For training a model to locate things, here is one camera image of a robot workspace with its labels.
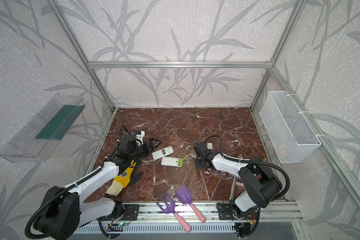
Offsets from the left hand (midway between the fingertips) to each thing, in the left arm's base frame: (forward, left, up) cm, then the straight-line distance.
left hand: (161, 140), depth 82 cm
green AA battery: (-3, -13, -16) cm, 21 cm away
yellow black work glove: (-18, +19, -12) cm, 28 cm away
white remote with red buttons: (0, +1, -15) cm, 15 cm away
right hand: (-3, -22, -15) cm, 27 cm away
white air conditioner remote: (-6, -5, -16) cm, 17 cm away
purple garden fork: (-31, -6, -15) cm, 35 cm away
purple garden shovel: (-24, -14, -14) cm, 31 cm away
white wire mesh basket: (-9, -58, +20) cm, 62 cm away
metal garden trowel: (-21, -40, -14) cm, 48 cm away
